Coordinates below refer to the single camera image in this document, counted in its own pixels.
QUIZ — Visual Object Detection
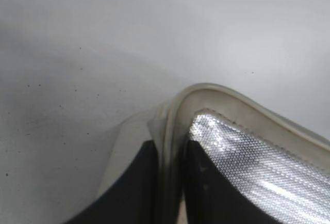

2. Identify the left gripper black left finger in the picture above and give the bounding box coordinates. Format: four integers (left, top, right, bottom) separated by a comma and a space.
67, 140, 158, 224

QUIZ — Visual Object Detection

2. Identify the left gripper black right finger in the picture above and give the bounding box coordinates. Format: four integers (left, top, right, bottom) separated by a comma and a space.
184, 139, 261, 224

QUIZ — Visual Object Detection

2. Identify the cream fabric zipper bag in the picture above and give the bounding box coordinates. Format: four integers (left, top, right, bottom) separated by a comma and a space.
97, 83, 329, 223

